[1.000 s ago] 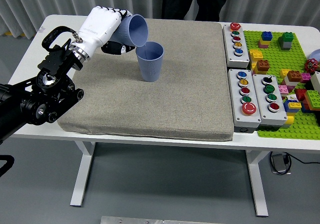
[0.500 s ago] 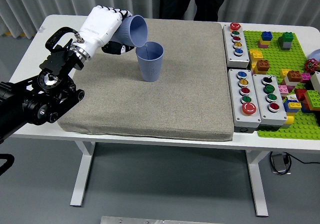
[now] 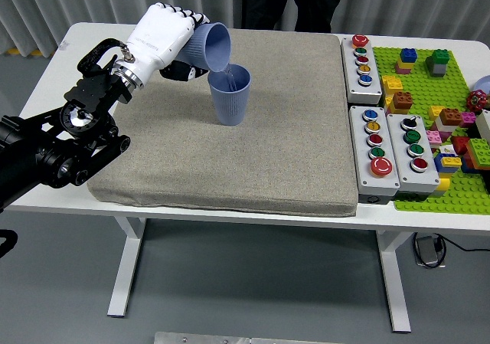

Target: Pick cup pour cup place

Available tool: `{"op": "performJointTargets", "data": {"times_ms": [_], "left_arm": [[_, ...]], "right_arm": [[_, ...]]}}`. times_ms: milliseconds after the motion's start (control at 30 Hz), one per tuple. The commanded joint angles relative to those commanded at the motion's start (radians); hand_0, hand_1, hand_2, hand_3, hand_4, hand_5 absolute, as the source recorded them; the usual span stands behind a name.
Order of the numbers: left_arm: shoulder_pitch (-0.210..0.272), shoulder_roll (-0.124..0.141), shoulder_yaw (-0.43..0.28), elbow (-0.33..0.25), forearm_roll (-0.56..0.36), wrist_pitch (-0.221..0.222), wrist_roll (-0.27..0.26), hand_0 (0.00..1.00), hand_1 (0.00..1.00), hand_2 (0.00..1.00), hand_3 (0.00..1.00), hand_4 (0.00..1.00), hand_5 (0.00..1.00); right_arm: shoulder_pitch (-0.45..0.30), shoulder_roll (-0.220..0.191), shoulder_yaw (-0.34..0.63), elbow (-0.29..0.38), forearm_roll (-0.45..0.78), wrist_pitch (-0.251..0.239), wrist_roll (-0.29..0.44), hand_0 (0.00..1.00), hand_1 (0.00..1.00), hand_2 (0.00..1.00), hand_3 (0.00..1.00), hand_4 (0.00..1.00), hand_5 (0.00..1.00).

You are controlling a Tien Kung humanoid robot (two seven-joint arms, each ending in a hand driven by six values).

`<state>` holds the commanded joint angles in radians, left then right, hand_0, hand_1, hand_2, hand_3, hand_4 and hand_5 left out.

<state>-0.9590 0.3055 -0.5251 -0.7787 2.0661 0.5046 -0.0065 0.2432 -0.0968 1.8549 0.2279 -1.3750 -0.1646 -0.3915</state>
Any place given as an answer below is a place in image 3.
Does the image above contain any grey power adapter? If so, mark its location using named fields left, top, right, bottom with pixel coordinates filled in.
left=416, top=236, right=439, bottom=267

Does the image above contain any pale blue plate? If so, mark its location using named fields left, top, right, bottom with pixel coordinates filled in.
left=473, top=75, right=490, bottom=99

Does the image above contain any white table leg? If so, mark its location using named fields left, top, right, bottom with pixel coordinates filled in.
left=106, top=217, right=147, bottom=319
left=374, top=231, right=413, bottom=334

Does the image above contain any red toy brick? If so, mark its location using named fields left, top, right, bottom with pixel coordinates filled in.
left=451, top=136, right=472, bottom=157

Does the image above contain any black power cable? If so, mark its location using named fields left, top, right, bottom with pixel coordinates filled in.
left=412, top=231, right=490, bottom=270

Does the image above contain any grey four-control switch box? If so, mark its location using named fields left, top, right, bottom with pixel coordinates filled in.
left=386, top=113, right=441, bottom=202

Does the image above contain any red valve wheel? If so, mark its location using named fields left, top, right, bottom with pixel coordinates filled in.
left=465, top=90, right=489, bottom=113

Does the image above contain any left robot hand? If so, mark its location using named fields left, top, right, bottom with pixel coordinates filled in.
left=125, top=2, right=211, bottom=83

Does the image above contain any white toy brick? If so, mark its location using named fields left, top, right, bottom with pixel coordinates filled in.
left=436, top=120, right=460, bottom=135

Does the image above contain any large green toy brick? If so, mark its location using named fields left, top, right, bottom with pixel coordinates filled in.
left=464, top=138, right=490, bottom=165

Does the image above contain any magenta toy brick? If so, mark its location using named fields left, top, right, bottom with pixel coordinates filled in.
left=459, top=111, right=478, bottom=129

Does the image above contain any brown toy brick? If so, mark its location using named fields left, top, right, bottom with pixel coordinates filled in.
left=392, top=90, right=415, bottom=112
left=439, top=107, right=463, bottom=127

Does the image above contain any grey five-button control box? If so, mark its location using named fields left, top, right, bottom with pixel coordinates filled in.
left=348, top=105, right=401, bottom=206
left=340, top=34, right=384, bottom=106

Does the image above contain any white box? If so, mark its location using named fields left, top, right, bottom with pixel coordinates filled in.
left=475, top=110, right=490, bottom=141

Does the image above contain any green studded baseplate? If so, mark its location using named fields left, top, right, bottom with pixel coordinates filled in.
left=371, top=46, right=490, bottom=216

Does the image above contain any blue ribbed plastic cup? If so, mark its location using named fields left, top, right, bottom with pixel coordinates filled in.
left=207, top=64, right=252, bottom=126
left=179, top=21, right=232, bottom=74

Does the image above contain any grey-brown fabric mat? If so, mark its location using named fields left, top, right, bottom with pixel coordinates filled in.
left=87, top=26, right=360, bottom=218

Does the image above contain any blue and yellow brick stack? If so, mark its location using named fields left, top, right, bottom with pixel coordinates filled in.
left=433, top=152, right=464, bottom=175

